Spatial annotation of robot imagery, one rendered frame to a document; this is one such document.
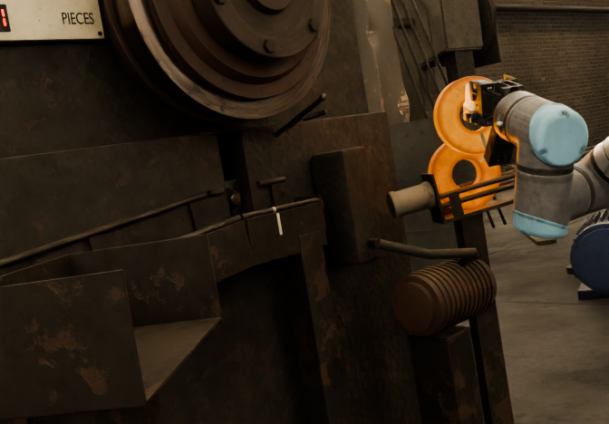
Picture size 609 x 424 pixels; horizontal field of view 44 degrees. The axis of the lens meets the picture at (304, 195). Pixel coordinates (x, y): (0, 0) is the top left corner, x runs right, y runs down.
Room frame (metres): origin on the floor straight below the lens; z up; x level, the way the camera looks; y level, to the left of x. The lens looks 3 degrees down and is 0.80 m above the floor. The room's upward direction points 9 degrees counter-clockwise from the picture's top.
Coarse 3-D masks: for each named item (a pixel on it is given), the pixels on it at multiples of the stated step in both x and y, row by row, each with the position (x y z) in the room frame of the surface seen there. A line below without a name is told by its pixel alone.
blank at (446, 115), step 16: (464, 80) 1.51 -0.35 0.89; (448, 96) 1.50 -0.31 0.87; (464, 96) 1.51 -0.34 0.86; (448, 112) 1.50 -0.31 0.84; (448, 128) 1.50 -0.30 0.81; (464, 128) 1.50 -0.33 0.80; (480, 128) 1.53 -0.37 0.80; (448, 144) 1.52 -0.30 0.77; (464, 144) 1.50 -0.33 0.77; (480, 144) 1.51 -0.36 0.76
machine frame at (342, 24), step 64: (0, 64) 1.25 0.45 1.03; (64, 64) 1.32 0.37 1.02; (0, 128) 1.23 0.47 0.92; (64, 128) 1.31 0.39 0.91; (128, 128) 1.39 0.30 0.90; (192, 128) 1.49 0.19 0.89; (256, 128) 1.53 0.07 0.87; (320, 128) 1.64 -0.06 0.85; (384, 128) 1.79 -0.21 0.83; (0, 192) 1.16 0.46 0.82; (64, 192) 1.23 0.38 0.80; (128, 192) 1.31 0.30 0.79; (192, 192) 1.40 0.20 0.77; (256, 192) 1.51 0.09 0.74; (384, 192) 1.76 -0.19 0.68; (0, 256) 1.15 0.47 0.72; (384, 256) 1.74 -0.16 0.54; (256, 320) 1.47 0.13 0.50; (384, 320) 1.72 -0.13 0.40; (192, 384) 1.35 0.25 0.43; (256, 384) 1.45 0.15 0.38; (384, 384) 1.69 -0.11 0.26
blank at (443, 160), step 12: (444, 144) 1.62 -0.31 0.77; (432, 156) 1.62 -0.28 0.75; (444, 156) 1.60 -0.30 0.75; (456, 156) 1.60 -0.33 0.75; (468, 156) 1.61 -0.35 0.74; (480, 156) 1.61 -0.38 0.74; (432, 168) 1.60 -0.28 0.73; (444, 168) 1.60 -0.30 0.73; (480, 168) 1.61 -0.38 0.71; (492, 168) 1.61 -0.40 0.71; (444, 180) 1.60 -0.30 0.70; (480, 180) 1.61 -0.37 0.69; (468, 192) 1.60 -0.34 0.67; (468, 204) 1.60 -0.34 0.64; (480, 204) 1.61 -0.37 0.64
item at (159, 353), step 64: (64, 256) 1.02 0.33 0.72; (128, 256) 1.02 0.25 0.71; (192, 256) 1.00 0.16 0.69; (0, 320) 0.77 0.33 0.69; (64, 320) 0.75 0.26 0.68; (128, 320) 0.74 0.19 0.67; (192, 320) 1.00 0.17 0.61; (0, 384) 0.77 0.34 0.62; (64, 384) 0.76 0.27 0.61; (128, 384) 0.74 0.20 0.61
